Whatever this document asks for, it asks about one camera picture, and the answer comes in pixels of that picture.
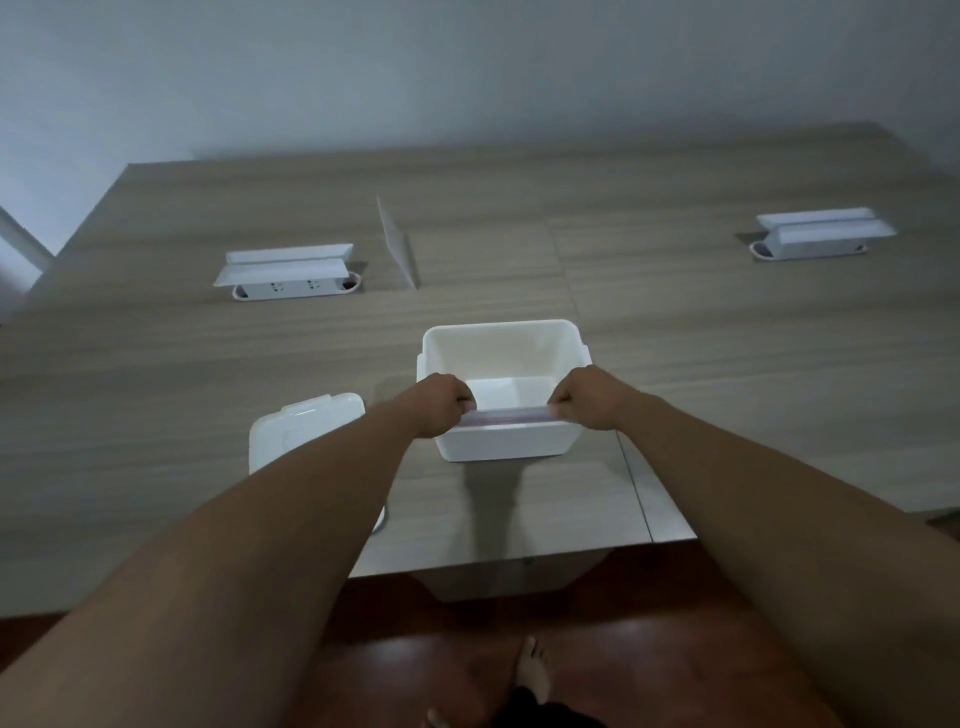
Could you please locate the person's left hand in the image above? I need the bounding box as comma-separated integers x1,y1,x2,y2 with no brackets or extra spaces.
395,372,477,441

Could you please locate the person's right forearm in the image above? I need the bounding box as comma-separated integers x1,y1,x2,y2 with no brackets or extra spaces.
618,393,960,728

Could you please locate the white plastic container lid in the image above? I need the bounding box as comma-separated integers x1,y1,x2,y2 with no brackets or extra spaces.
248,392,388,535

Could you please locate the grey table support panel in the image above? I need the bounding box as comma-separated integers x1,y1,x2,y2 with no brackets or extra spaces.
416,549,610,603

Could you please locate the person's right hand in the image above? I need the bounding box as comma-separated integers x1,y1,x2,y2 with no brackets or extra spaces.
546,365,640,433

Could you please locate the person's black clothing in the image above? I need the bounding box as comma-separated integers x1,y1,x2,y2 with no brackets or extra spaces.
491,685,610,728

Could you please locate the person's bare foot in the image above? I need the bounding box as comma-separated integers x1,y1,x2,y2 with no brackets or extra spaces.
512,636,555,706

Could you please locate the white desk power socket box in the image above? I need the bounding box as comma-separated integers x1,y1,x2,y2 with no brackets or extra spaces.
213,243,363,303
748,207,899,263

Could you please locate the white table leg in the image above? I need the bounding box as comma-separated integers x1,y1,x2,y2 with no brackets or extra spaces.
0,205,56,273

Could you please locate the white plastic container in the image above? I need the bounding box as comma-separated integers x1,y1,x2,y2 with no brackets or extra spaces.
416,319,592,464

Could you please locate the person's left forearm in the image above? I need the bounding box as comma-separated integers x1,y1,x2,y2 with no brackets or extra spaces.
0,399,423,728

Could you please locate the white upright divider panel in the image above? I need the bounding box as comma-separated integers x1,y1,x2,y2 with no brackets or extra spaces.
376,195,420,291

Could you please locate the clear plastic zip bag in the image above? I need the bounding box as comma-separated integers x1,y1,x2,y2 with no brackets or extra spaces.
456,405,558,430

